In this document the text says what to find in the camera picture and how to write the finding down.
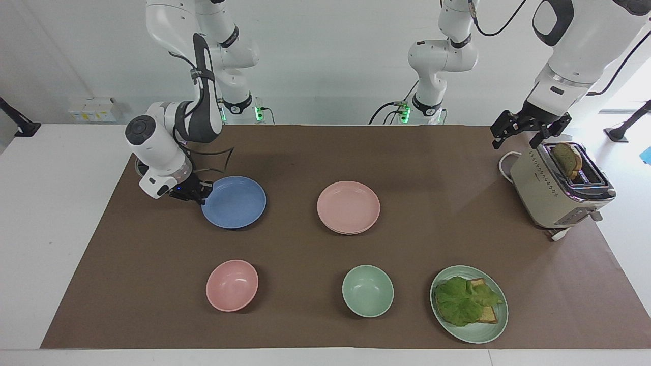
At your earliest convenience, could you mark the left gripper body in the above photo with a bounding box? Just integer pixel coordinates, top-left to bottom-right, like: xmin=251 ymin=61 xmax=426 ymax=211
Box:
xmin=519 ymin=101 xmax=561 ymax=131

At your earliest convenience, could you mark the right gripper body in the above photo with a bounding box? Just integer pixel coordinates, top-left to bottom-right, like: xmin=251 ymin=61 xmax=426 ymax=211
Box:
xmin=170 ymin=175 xmax=204 ymax=202

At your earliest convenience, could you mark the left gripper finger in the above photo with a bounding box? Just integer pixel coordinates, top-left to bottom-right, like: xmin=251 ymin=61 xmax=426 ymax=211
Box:
xmin=490 ymin=110 xmax=530 ymax=150
xmin=528 ymin=114 xmax=572 ymax=149

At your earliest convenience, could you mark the blue plate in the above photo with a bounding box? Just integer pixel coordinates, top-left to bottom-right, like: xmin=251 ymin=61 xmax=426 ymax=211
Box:
xmin=201 ymin=176 xmax=267 ymax=230

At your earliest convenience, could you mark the beige toaster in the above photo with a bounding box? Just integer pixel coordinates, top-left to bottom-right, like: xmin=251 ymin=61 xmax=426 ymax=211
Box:
xmin=510 ymin=142 xmax=617 ymax=230

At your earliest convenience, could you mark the black stand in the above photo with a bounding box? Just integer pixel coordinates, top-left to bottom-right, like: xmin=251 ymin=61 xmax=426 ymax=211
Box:
xmin=604 ymin=100 xmax=651 ymax=143
xmin=0 ymin=96 xmax=42 ymax=138

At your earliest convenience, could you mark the pink bowl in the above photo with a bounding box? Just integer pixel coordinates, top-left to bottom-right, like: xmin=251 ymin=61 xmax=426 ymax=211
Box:
xmin=205 ymin=259 xmax=259 ymax=313

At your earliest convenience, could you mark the pink plate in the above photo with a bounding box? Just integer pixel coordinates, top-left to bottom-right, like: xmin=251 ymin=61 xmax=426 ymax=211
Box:
xmin=317 ymin=180 xmax=381 ymax=233

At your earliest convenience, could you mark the beige plate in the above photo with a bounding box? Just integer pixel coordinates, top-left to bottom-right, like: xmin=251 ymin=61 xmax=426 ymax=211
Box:
xmin=323 ymin=222 xmax=380 ymax=236

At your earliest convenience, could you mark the green lettuce leaf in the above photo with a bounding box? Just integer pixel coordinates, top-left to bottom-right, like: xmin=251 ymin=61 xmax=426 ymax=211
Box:
xmin=434 ymin=276 xmax=505 ymax=327

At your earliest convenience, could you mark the toasted bread slice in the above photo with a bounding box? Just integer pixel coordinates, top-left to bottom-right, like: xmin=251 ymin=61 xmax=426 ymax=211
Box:
xmin=468 ymin=278 xmax=499 ymax=324

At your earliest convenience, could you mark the green bowl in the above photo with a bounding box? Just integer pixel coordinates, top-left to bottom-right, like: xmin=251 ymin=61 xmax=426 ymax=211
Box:
xmin=341 ymin=264 xmax=395 ymax=319

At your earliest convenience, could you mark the green plate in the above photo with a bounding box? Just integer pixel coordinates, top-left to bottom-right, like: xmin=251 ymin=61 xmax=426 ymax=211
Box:
xmin=430 ymin=265 xmax=509 ymax=345

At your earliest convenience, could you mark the white wall socket box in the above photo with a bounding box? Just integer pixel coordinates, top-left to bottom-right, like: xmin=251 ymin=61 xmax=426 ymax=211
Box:
xmin=68 ymin=97 xmax=124 ymax=123

